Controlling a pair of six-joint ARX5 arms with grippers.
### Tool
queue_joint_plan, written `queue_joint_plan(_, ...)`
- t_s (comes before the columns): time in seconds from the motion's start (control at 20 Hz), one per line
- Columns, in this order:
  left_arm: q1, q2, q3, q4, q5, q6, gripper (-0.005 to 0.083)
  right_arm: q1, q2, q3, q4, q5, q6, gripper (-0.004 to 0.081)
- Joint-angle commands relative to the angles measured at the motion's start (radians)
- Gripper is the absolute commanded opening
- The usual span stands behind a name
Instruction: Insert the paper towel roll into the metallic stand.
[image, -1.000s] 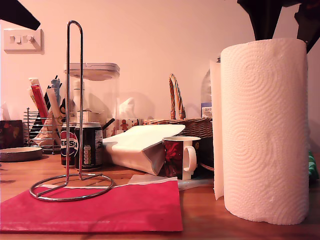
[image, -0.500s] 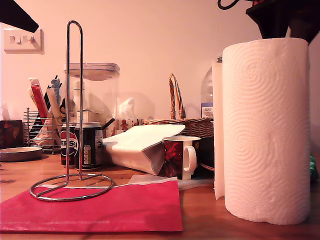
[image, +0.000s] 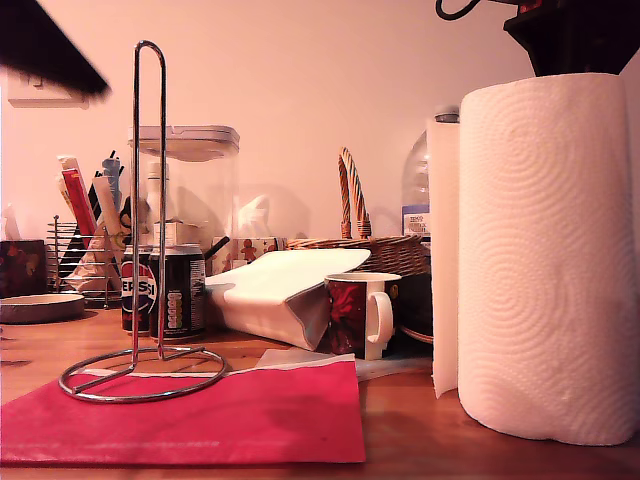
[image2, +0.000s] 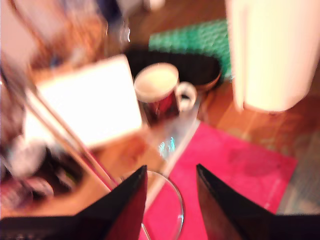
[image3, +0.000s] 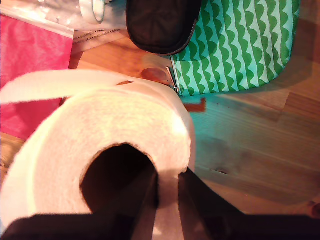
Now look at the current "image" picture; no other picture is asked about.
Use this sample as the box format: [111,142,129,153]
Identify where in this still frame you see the metallic wire towel stand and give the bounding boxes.
[58,39,229,405]

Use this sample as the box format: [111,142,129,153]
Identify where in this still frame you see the white paper towel roll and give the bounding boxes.
[427,72,640,447]

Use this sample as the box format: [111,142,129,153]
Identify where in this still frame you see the large clear water bottle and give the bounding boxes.
[401,104,461,246]

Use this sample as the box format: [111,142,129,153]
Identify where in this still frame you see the white plastic bottle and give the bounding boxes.
[145,162,174,241]

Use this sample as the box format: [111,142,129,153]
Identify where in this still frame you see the clear plastic lidded jar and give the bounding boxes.
[127,124,241,261]

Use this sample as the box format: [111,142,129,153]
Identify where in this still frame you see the dark floral box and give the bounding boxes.
[0,239,49,299]

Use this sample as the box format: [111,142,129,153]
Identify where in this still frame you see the small white labelled box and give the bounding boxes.
[152,219,201,247]

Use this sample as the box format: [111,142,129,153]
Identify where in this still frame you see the shallow grey dish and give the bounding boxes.
[0,293,86,325]

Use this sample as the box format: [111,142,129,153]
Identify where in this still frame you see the gingerbread print box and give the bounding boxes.
[212,235,287,274]

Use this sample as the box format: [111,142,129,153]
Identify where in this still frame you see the black drink can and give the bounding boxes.
[148,243,207,342]

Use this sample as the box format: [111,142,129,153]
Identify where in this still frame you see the black zipped case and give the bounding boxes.
[397,274,434,346]

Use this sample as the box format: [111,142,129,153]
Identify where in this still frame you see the red floral mug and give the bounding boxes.
[323,272,403,361]

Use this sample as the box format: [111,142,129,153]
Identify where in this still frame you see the white paper bag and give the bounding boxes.
[204,248,372,351]

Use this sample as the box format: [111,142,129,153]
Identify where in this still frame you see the white paper sheet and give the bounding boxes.
[257,348,434,384]

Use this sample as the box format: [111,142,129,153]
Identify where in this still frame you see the red padded envelope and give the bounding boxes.
[0,357,367,466]

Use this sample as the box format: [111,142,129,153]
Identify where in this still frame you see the white wall switch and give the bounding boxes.
[7,67,91,109]

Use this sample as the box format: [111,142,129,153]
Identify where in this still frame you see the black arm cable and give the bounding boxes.
[434,0,501,22]

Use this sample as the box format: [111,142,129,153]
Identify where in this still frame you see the metal wire rack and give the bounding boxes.
[47,214,126,309]

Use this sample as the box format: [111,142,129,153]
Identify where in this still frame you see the wicker basket with handle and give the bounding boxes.
[285,146,432,279]

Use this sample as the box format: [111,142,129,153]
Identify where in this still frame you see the black utensil handle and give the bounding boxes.
[204,235,232,262]

